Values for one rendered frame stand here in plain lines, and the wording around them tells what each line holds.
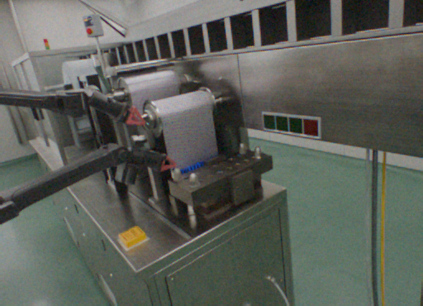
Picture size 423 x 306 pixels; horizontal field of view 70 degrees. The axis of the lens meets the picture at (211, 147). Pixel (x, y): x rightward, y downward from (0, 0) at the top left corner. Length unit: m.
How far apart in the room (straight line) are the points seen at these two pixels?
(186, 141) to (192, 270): 0.48
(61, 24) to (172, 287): 6.14
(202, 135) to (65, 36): 5.71
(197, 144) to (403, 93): 0.73
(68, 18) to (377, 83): 6.34
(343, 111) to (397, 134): 0.16
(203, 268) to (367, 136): 0.67
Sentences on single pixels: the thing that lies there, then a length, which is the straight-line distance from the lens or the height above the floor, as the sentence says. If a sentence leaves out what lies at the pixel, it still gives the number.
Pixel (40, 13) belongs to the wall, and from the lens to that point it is 6.76.
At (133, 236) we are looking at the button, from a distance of 1.07.
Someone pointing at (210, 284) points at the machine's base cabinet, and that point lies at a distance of 1.16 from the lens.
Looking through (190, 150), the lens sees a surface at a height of 1.10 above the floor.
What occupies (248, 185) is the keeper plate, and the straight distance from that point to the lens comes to 1.16.
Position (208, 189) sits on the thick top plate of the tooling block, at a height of 1.01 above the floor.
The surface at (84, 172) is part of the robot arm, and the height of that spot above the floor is 1.17.
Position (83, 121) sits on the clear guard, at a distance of 2.11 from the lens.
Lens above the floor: 1.47
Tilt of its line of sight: 18 degrees down
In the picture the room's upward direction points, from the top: 9 degrees counter-clockwise
